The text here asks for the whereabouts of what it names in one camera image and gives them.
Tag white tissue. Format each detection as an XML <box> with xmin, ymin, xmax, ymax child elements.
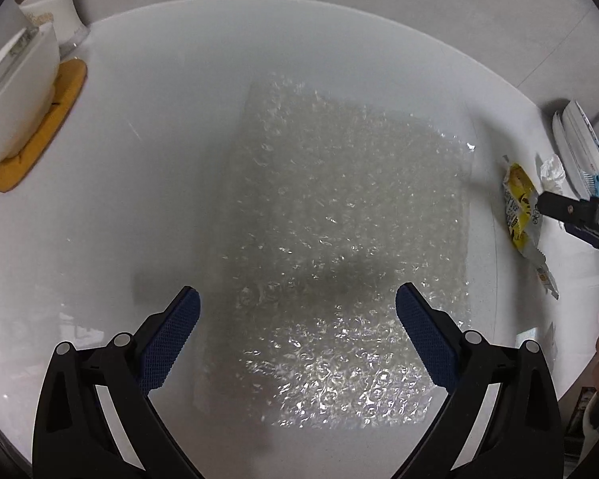
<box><xmin>537</xmin><ymin>154</ymin><xmax>566</xmax><ymax>195</ymax></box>

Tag yellow white snack bag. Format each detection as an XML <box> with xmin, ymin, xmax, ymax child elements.
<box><xmin>502</xmin><ymin>163</ymin><xmax>545</xmax><ymax>265</ymax></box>

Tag bubble wrap sheet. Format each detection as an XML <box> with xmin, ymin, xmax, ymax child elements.
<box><xmin>203</xmin><ymin>75</ymin><xmax>474</xmax><ymax>428</ymax></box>

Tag blue patterned bowl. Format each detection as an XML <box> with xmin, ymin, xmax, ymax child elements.
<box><xmin>561</xmin><ymin>101</ymin><xmax>599</xmax><ymax>199</ymax></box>

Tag small torn wrapper strip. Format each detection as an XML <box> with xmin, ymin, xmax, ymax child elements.
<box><xmin>534</xmin><ymin>251</ymin><xmax>559</xmax><ymax>299</ymax></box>

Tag blue patterned plate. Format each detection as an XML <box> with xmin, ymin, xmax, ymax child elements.
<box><xmin>552</xmin><ymin>111</ymin><xmax>590</xmax><ymax>199</ymax></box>

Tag stacked white bowls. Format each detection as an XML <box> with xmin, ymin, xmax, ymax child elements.
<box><xmin>0</xmin><ymin>23</ymin><xmax>60</xmax><ymax>162</ymax></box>

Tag wooden round trivet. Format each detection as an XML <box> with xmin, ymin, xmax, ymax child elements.
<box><xmin>0</xmin><ymin>57</ymin><xmax>88</xmax><ymax>194</ymax></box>

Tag white vase cup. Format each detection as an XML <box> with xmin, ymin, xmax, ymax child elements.
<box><xmin>15</xmin><ymin>0</ymin><xmax>89</xmax><ymax>58</ymax></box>

